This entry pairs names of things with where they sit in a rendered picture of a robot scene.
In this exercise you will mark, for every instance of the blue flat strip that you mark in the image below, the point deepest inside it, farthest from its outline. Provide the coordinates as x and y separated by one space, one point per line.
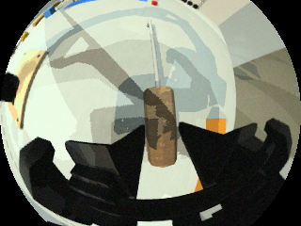
83 1

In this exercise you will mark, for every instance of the small red block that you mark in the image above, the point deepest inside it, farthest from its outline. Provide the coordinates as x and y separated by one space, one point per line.
154 3

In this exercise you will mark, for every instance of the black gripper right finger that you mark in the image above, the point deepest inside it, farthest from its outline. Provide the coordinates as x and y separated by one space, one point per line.
210 151

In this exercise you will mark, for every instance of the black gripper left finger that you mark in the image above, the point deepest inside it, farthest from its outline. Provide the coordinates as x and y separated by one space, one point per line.
123 158

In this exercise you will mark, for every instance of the blue cube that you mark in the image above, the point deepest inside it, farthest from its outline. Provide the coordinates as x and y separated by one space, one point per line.
49 12

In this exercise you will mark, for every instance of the orange rectangular bar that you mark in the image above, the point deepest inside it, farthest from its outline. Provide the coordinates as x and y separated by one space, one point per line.
218 126

